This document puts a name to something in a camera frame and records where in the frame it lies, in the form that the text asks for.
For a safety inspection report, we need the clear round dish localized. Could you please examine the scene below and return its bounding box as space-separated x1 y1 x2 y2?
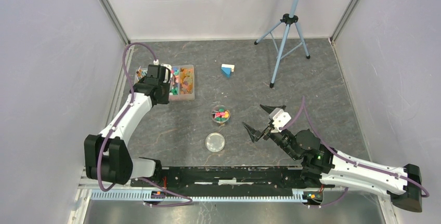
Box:
211 105 231 125

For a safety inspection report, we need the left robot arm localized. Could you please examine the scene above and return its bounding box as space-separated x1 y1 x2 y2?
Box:
84 64 173 186

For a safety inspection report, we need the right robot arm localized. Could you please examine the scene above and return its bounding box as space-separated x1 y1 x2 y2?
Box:
242 105 428 213

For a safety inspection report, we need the round clear lid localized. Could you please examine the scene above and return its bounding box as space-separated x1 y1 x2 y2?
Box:
205 133 226 152

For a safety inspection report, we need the blue white block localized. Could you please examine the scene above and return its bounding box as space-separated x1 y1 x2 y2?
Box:
221 64 235 78

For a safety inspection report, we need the clear compartment candy box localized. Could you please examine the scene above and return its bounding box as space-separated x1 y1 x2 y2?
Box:
133 64 195 105

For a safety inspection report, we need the blue tripod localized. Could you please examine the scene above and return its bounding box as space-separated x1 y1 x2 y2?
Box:
254 0 310 88

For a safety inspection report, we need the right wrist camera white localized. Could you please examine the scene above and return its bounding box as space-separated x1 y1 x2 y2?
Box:
268 108 291 133

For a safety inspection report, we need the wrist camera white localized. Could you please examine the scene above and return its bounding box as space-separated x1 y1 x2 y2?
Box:
268 108 291 133
153 59 173 80

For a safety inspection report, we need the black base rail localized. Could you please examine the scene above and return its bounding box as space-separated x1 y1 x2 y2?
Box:
130 166 334 206

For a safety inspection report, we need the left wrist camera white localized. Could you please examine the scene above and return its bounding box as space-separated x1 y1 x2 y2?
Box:
153 59 173 80

